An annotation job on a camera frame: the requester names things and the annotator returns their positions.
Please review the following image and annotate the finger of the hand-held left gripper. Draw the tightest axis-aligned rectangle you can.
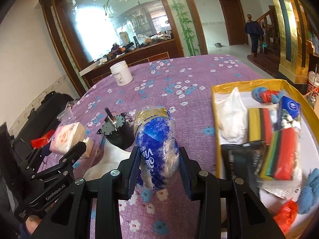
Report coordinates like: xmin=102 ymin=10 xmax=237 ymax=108
xmin=36 ymin=141 xmax=87 ymax=187
xmin=19 ymin=144 xmax=51 ymax=172

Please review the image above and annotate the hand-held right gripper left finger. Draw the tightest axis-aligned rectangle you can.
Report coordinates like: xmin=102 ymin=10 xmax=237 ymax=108
xmin=30 ymin=146 xmax=142 ymax=239

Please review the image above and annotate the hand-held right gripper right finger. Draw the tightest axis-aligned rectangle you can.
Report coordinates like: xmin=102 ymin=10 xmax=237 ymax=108
xmin=179 ymin=147 xmax=286 ymax=239

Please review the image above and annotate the yellow cardboard box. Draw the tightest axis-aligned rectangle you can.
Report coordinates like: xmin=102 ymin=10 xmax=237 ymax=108
xmin=211 ymin=79 xmax=319 ymax=239

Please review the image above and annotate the blue white toilet roll pack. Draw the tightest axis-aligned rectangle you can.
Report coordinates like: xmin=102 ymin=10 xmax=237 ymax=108
xmin=134 ymin=107 xmax=180 ymax=192

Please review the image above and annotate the yellow black red sponge pack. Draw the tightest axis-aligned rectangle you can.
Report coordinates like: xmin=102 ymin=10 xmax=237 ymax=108
xmin=247 ymin=108 xmax=274 ymax=142

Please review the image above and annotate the red plastic bag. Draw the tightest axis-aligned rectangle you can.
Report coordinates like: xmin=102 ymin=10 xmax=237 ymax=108
xmin=262 ymin=91 xmax=275 ymax=103
xmin=274 ymin=200 xmax=299 ymax=235

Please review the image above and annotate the person's left hand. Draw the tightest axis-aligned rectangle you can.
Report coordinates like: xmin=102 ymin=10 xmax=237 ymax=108
xmin=25 ymin=216 xmax=42 ymax=235

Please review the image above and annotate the red packet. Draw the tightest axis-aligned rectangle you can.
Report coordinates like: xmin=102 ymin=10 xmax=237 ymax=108
xmin=31 ymin=130 xmax=54 ymax=148

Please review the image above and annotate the pink tissue pack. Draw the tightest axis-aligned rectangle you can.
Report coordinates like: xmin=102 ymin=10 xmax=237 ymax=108
xmin=49 ymin=122 xmax=86 ymax=154

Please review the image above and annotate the white cloth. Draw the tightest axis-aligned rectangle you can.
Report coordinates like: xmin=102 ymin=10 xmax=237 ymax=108
xmin=83 ymin=138 xmax=132 ymax=181

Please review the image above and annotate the clear plastic cup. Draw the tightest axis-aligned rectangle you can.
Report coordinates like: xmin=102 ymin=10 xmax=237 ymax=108
xmin=57 ymin=108 xmax=75 ymax=124

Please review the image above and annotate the black motor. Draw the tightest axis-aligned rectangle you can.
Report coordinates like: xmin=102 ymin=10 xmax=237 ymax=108
xmin=97 ymin=108 xmax=135 ymax=150

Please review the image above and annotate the black bag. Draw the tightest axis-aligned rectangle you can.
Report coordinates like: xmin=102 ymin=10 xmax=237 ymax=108
xmin=12 ymin=92 xmax=73 ymax=160

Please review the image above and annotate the black foil pouch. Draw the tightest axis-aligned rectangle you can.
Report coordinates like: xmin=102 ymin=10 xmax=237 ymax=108
xmin=221 ymin=141 xmax=268 ymax=193

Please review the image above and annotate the white plastic bag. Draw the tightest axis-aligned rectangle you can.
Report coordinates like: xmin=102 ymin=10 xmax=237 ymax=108
xmin=216 ymin=87 xmax=249 ymax=144

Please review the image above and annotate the white plastic jar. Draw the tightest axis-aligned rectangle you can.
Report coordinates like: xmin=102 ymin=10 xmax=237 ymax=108
xmin=110 ymin=61 xmax=133 ymax=87

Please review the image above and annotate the purple floral tablecloth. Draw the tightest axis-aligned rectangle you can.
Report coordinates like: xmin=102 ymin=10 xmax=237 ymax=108
xmin=45 ymin=54 xmax=275 ymax=239

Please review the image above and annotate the multicolour sponge pack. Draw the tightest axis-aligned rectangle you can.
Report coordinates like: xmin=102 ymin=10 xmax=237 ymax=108
xmin=258 ymin=127 xmax=300 ymax=181

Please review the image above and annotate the wooden sideboard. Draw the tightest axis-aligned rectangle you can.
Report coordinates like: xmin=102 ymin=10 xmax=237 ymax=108
xmin=79 ymin=38 xmax=183 ymax=90

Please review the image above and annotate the blue floral tissue pack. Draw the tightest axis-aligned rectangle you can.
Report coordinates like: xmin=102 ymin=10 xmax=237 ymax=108
xmin=274 ymin=96 xmax=303 ymax=133

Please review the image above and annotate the large etched mirror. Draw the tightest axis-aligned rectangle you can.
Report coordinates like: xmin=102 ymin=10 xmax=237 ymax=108
xmin=60 ymin=0 xmax=175 ymax=63

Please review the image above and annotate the wooden staircase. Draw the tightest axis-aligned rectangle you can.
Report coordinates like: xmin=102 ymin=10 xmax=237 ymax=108
xmin=247 ymin=5 xmax=281 ymax=78

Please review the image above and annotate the bamboo painted panel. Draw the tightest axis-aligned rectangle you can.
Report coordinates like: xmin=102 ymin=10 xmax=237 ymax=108
xmin=159 ymin=0 xmax=200 ymax=56

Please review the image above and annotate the red white bucket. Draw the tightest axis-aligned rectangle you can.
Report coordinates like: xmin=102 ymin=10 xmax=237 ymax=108
xmin=308 ymin=71 xmax=319 ymax=95

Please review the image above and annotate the wooden door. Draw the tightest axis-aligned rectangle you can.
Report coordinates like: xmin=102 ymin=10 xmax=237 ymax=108
xmin=218 ymin=0 xmax=247 ymax=46

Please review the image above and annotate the gold pillar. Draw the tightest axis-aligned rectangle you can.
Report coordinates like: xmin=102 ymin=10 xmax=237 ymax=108
xmin=264 ymin=0 xmax=312 ymax=84

